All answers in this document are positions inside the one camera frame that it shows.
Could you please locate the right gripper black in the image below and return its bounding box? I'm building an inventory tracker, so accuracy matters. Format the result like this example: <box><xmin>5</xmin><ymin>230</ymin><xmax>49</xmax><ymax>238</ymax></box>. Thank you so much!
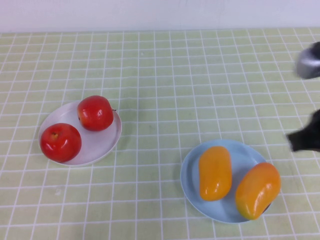
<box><xmin>286</xmin><ymin>108</ymin><xmax>320</xmax><ymax>152</ymax></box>

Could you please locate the orange mango with reddish end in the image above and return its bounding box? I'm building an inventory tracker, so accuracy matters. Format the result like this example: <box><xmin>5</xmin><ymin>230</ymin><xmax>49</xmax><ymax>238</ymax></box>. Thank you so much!
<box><xmin>235</xmin><ymin>162</ymin><xmax>282</xmax><ymax>221</ymax></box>

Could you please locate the yellow-orange mango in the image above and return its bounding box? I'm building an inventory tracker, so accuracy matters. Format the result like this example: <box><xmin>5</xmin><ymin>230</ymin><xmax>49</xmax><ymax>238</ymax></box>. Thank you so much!
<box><xmin>198</xmin><ymin>145</ymin><xmax>233</xmax><ymax>202</ymax></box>

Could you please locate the red apple with long stem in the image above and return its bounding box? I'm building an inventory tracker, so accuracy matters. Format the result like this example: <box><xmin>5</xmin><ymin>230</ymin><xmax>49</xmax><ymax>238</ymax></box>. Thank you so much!
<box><xmin>76</xmin><ymin>95</ymin><xmax>117</xmax><ymax>132</ymax></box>

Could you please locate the red apple with short stem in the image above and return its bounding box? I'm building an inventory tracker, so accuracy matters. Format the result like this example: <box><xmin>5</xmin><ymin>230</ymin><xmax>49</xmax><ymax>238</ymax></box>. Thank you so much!
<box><xmin>39</xmin><ymin>122</ymin><xmax>83</xmax><ymax>163</ymax></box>

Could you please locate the light blue round plate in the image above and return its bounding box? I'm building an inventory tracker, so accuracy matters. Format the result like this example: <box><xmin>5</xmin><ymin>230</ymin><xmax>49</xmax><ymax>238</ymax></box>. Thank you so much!
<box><xmin>180</xmin><ymin>139</ymin><xmax>276</xmax><ymax>224</ymax></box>

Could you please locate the white round plate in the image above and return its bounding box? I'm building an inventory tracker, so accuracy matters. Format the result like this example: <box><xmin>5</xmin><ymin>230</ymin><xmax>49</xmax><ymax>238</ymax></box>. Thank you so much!
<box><xmin>38</xmin><ymin>101</ymin><xmax>123</xmax><ymax>167</ymax></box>

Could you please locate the green checkered tablecloth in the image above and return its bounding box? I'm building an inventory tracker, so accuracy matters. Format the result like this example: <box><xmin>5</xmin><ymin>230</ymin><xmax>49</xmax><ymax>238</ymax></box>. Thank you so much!
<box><xmin>0</xmin><ymin>26</ymin><xmax>320</xmax><ymax>240</ymax></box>

